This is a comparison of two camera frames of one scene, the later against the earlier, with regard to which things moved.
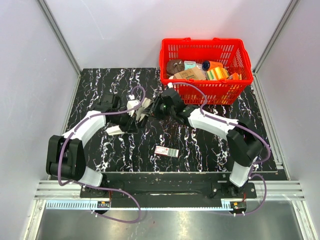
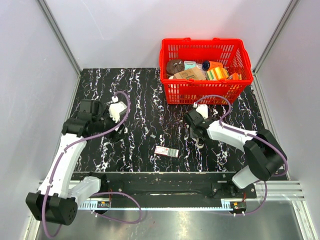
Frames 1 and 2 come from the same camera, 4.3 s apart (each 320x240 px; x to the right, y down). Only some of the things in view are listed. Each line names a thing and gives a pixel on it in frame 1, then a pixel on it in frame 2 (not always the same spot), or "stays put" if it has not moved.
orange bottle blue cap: (208, 64) stays put
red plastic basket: (232, 52) stays put
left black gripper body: (124, 120) -> (104, 124)
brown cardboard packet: (191, 73) stays put
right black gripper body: (159, 109) -> (193, 134)
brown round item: (174, 66) stays put
